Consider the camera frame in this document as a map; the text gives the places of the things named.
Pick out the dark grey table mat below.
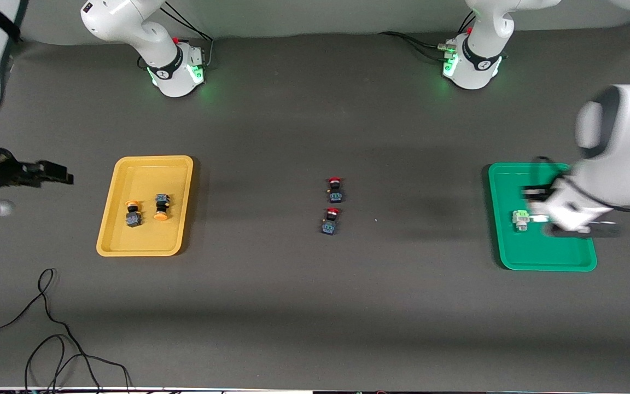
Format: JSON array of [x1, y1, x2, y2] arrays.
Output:
[[0, 21, 630, 390]]

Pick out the black base cables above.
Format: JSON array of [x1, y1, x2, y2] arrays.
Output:
[[165, 3, 215, 69], [378, 12, 477, 62]]

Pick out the thin black loose cable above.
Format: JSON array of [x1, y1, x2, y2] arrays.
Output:
[[0, 268, 132, 394]]

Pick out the red mushroom push button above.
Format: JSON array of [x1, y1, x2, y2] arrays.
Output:
[[326, 176, 345, 204], [322, 207, 341, 236]]

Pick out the black right base cables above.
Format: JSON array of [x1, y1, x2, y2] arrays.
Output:
[[165, 3, 215, 69]]

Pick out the black left base cables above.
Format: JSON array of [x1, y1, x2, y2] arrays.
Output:
[[378, 12, 477, 62]]

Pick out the green plastic tray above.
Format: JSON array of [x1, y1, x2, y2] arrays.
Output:
[[488, 163, 598, 273]]

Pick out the yellow plastic tray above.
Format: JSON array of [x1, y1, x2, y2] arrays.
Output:
[[96, 155, 194, 257]]

